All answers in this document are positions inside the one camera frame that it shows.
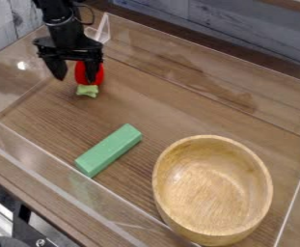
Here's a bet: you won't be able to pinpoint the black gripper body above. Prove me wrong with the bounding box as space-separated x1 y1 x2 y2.
33 19 103 64

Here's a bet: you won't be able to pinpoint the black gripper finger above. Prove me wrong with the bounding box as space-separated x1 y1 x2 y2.
43 57 69 80
86 61 101 84

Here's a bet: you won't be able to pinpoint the red plush strawberry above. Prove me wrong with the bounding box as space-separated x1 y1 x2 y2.
75 61 105 98

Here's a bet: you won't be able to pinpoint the green rectangular block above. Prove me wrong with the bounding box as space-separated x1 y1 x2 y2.
75 123 142 178

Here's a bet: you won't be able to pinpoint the clear acrylic tray walls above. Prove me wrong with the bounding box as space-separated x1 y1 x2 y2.
0 16 300 247

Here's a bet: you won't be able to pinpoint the round wooden bowl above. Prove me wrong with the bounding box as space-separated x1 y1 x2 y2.
153 135 274 246

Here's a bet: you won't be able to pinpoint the clear acrylic corner bracket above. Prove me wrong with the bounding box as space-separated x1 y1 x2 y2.
85 13 111 43

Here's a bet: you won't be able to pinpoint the black table clamp mount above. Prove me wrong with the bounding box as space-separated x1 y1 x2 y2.
13 203 69 247

